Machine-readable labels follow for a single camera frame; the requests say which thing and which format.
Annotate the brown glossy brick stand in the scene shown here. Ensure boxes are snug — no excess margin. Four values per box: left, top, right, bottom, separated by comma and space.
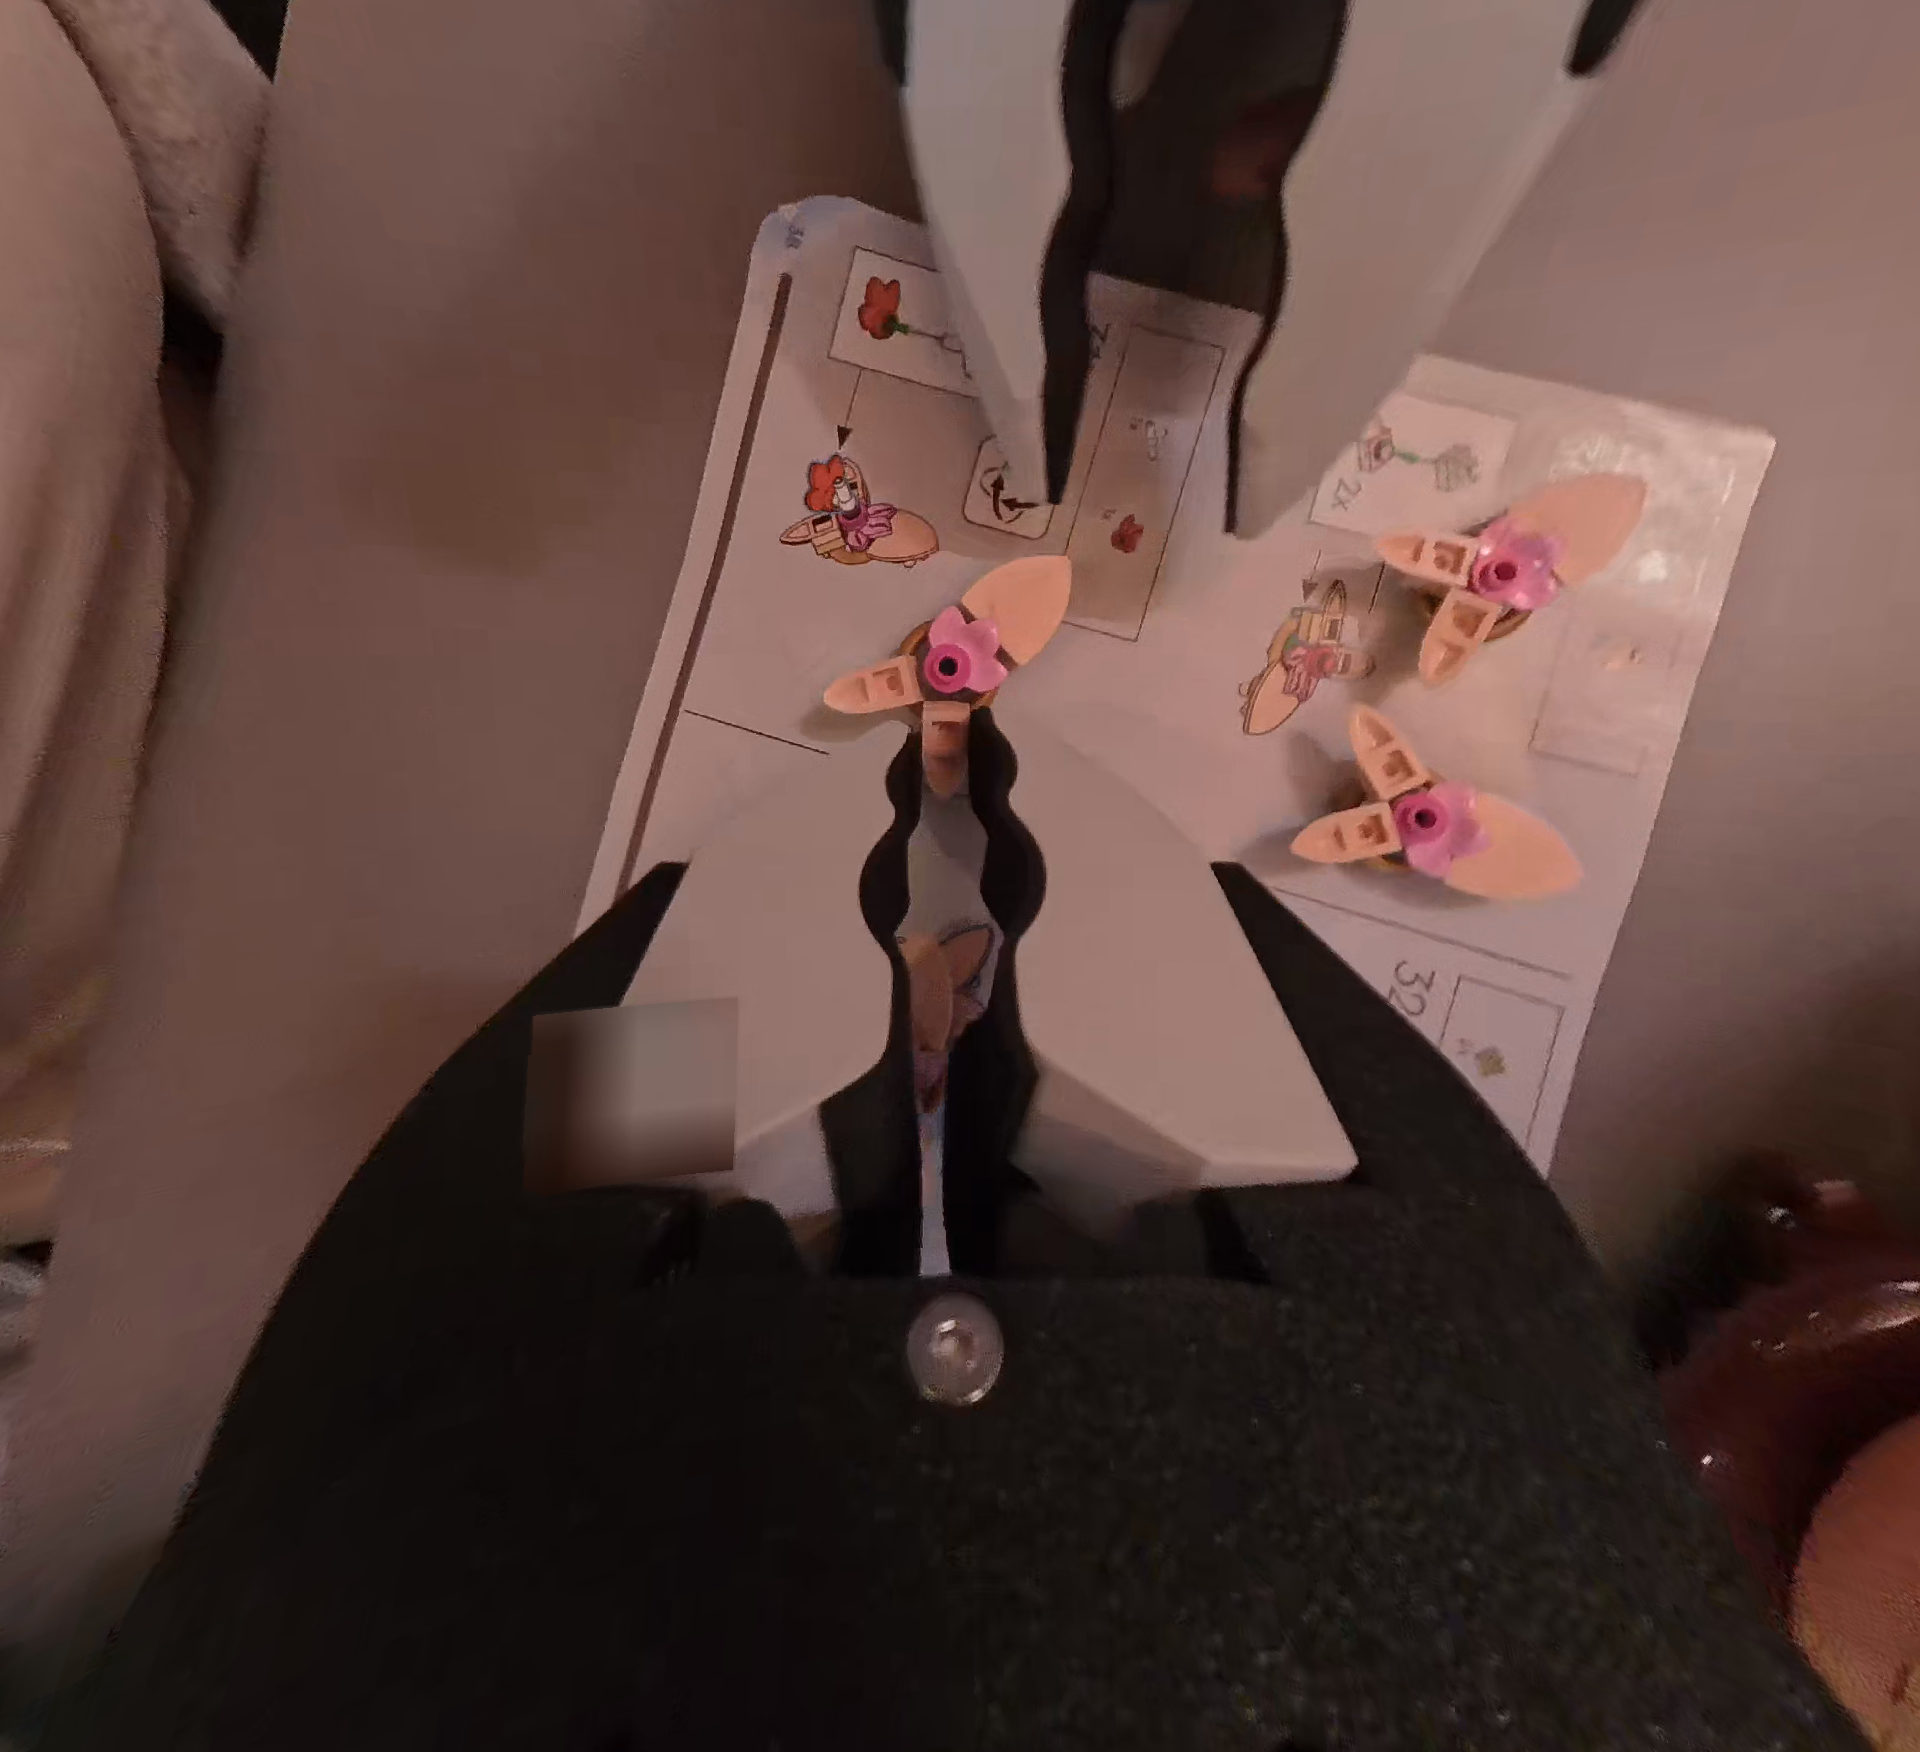
1642, 1152, 1920, 1605

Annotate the pink cream brick pot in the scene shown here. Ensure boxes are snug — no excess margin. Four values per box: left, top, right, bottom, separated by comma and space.
1791, 1414, 1920, 1752

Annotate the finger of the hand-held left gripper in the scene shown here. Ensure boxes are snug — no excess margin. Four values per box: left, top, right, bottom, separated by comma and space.
1230, 0, 1638, 536
901, 0, 1126, 508

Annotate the paper instruction sheet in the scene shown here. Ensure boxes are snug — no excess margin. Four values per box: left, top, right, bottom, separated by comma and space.
577, 194, 1778, 1184

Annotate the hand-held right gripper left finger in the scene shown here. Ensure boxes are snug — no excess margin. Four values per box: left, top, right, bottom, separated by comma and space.
636, 729, 929, 1260

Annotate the peach pink brick flower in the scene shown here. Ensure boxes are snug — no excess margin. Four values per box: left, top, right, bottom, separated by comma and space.
1371, 474, 1646, 693
1289, 705, 1583, 904
822, 556, 1075, 793

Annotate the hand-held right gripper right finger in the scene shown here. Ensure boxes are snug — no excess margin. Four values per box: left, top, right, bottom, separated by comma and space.
952, 718, 1360, 1260

